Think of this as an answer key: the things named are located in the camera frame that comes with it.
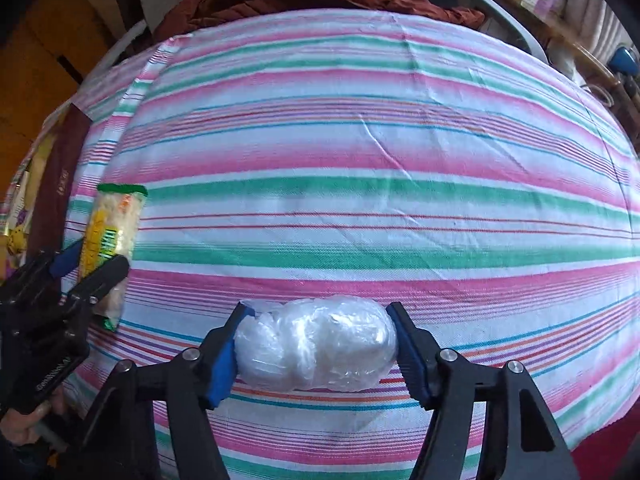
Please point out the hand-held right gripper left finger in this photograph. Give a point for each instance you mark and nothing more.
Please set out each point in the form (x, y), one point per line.
(222, 365)

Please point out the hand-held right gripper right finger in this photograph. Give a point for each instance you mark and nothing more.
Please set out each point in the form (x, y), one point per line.
(407, 355)

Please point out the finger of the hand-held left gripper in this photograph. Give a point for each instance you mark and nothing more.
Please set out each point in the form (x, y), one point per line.
(100, 280)
(67, 259)

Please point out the green yellow snack packet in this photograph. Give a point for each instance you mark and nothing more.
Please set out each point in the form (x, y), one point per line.
(112, 230)

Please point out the gold tray box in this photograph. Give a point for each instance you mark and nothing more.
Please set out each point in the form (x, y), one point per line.
(57, 175)

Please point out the white plastic bag ball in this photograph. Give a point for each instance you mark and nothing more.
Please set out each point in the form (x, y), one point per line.
(315, 345)

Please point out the person's left hand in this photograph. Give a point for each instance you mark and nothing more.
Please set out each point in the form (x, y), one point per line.
(20, 430)

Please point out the wooden wardrobe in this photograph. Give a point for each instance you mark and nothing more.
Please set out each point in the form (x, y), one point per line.
(30, 60)

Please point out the striped tablecloth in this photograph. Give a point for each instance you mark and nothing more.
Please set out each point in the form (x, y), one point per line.
(350, 160)

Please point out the red cloth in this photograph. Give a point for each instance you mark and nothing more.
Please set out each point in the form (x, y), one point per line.
(605, 460)

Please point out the wooden side table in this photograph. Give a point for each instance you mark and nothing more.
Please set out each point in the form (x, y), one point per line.
(565, 35)

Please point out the pink small box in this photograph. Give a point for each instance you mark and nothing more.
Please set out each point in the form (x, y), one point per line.
(550, 2)

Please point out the patterned curtain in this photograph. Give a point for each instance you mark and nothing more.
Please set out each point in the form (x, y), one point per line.
(600, 15)

